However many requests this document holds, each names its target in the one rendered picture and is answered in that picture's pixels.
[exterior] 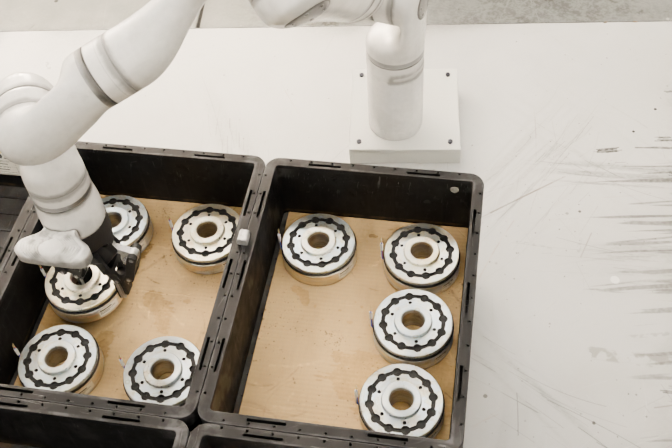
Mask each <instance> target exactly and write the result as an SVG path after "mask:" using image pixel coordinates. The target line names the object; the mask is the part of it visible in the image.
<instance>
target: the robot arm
mask: <svg viewBox="0 0 672 448"><path fill-rule="evenodd" d="M206 1H207V0H150V1H149V2H148V3H146V4H145V5H144V6H143V7H141V8H140V9H139V10H137V11H136V12H135V13H133V14H132V15H131V16H129V17H128V18H126V19H125V20H123V21H122V22H120V23H119V24H117V25H116V26H114V27H112V28H111V29H109V30H107V31H106V32H104V33H103V34H101V35H99V36H98V37H96V38H94V39H93V40H91V41H89V42H88V43H86V44H85V45H83V46H82V47H80V48H78V49H77V50H75V51H74V52H72V53H71V54H70V55H68V56H67V57H66V58H65V60H64V61H63V63H62V67H61V72H60V77H59V80H58V82H57V84H56V85H55V87H54V86H53V85H52V84H51V83H50V82H49V81H48V80H46V79H45V78H43V77H42V76H40V75H37V74H35V73H31V72H17V73H13V74H10V75H8V76H6V77H5V78H4V79H2V80H1V81H0V152H1V153H2V155H3V156H4V157H5V158H6V159H8V160H9V161H11V162H12V163H15V164H18V165H19V168H20V173H21V177H22V180H23V183H24V185H25V187H26V189H27V191H28V193H29V195H30V197H31V199H32V201H33V203H34V205H35V209H36V212H37V215H38V217H39V219H40V221H41V223H42V225H43V227H44V228H43V229H42V230H41V231H40V232H38V233H36V234H33V235H30V236H27V237H25V238H22V239H21V240H19V241H18V242H17V244H16V245H15V247H14V251H15V253H16V255H17V256H18V258H19V260H20V261H22V262H25V263H30V264H36V265H44V266H52V267H54V268H55V269H56V270H57V271H58V272H59V273H61V274H63V275H66V274H67V273H71V274H72V276H73V277H74V278H76V279H77V280H78V282H79V284H80V285H83V284H86V283H87V282H88V281H90V279H91V278H92V269H91V267H90V266H89V265H94V266H96V267H97V268H98V269H99V270H100V271H101V272H102V274H103V275H108V276H109V277H110V278H111V279H112V281H113V282H114V283H113V284H114V286H115V288H116V290H117V292H118V294H119V296H120V298H126V297H127V295H129V293H130V290H131V288H132V282H133V281H134V278H135V275H136V273H137V270H138V268H139V264H140V257H141V250H142V246H141V245H140V244H139V243H133V245H132V247H129V246H125V245H122V244H120V241H119V239H118V238H116V237H115V236H114V235H113V231H112V224H111V221H110V218H109V216H108V213H107V211H106V209H105V206H104V204H103V202H102V199H101V197H100V194H99V192H98V190H97V188H96V187H95V185H94V184H93V182H92V181H91V179H90V177H89V174H88V172H87V169H86V167H85V165H84V162H83V160H82V158H81V157H80V155H79V153H78V151H77V149H76V146H75V143H76V142H77V141H78V140H79V139H80V138H81V137H82V136H83V135H84V134H85V133H86V132H87V131H88V130H89V129H90V128H91V127H92V126H93V125H94V124H95V123H96V122H97V121H98V120H99V119H100V117H101V116H102V115H103V114H104V113H105V112H106V111H107V110H108V109H110V108H112V107H113V106H115V105H117V104H119V103H120V102H122V101H124V100H125V99H127V98H129V97H130V96H132V95H134V94H135V93H137V92H139V91H140V90H142V89H144V88H145V87H147V86H149V85H150V84H151V83H153V82H154V81H155V80H157V79H158V78H159V77H160V76H161V75H162V74H163V73H164V72H165V71H166V69H167V68H168V67H169V66H170V64H171V63H172V61H173V60H174V58H175V56H176V54H177V53H178V51H179V49H180V47H181V45H182V43H183V41H184V39H185V37H186V35H187V33H188V31H189V29H190V27H191V25H192V23H193V22H194V20H195V18H196V16H197V15H198V13H199V11H200V10H201V8H202V7H203V5H204V4H205V2H206ZM248 1H249V3H250V4H251V6H252V8H253V10H254V11H255V13H256V14H257V16H258V17H259V18H260V19H261V20H262V22H263V23H264V24H266V25H267V26H269V27H272V28H277V29H286V28H292V27H297V26H302V25H306V24H311V23H315V22H328V21H329V22H338V23H354V22H359V21H362V20H365V19H367V20H370V21H375V22H377V23H375V24H374V25H373V26H372V27H371V28H370V29H369V31H368V33H367V35H366V41H365V45H366V67H367V91H368V115H369V125H370V128H371V130H372V131H373V132H374V133H375V134H376V135H377V136H379V137H381V138H383V139H386V140H390V141H400V140H405V139H408V138H410V137H412V136H413V135H415V134H416V133H417V132H418V131H419V129H420V128H421V125H422V116H423V85H424V50H425V36H426V25H427V10H428V1H429V0H248ZM121 256H122V259H123V261H122V260H121ZM125 264H126V265H125ZM116 267H117V270H116Z"/></svg>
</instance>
